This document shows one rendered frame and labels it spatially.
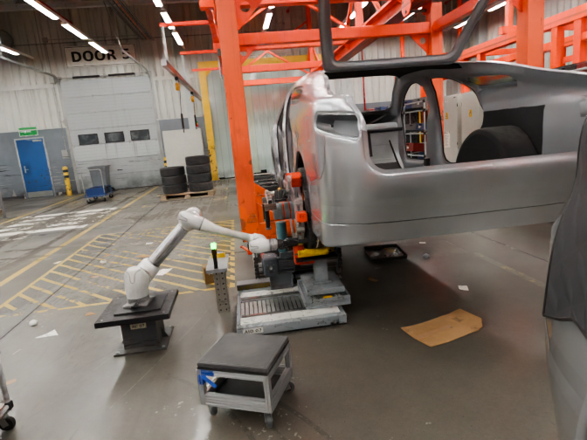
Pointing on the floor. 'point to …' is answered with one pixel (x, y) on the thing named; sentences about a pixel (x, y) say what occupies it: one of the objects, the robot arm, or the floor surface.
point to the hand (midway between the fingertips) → (303, 241)
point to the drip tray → (385, 250)
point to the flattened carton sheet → (445, 327)
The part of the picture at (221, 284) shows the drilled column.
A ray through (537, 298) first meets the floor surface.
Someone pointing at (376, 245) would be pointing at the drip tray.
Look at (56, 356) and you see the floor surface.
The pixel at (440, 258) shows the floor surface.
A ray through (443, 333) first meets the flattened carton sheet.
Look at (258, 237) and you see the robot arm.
